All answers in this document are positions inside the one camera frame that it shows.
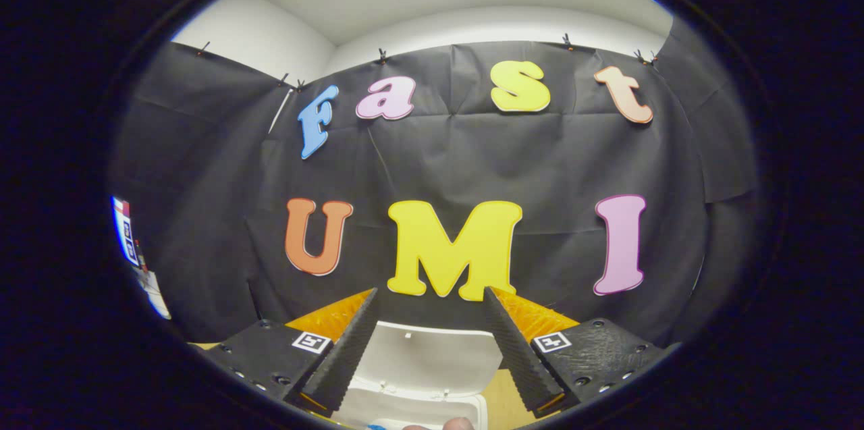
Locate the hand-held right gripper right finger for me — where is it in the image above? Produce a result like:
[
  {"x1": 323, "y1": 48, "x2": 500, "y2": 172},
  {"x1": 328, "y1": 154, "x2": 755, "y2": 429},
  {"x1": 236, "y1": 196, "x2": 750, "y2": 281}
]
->
[{"x1": 483, "y1": 286, "x2": 676, "y2": 417}]

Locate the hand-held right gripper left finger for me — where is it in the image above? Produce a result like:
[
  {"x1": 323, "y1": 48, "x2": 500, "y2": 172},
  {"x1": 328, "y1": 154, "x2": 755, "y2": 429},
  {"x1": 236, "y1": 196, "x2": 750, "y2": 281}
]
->
[{"x1": 202, "y1": 287, "x2": 379, "y2": 417}]

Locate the white desktop garbage bin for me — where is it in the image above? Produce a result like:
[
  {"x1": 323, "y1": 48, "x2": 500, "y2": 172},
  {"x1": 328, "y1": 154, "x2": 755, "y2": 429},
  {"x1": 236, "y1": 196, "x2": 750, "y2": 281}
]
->
[{"x1": 331, "y1": 321, "x2": 504, "y2": 430}]

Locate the white side table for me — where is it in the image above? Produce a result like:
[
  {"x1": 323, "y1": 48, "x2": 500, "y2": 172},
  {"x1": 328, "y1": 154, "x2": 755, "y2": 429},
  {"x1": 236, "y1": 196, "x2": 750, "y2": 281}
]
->
[{"x1": 138, "y1": 268, "x2": 171, "y2": 319}]

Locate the computer monitor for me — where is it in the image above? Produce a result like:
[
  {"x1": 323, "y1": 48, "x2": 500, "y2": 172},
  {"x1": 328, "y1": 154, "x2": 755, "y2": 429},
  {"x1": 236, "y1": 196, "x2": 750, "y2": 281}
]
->
[{"x1": 111, "y1": 196, "x2": 141, "y2": 267}]

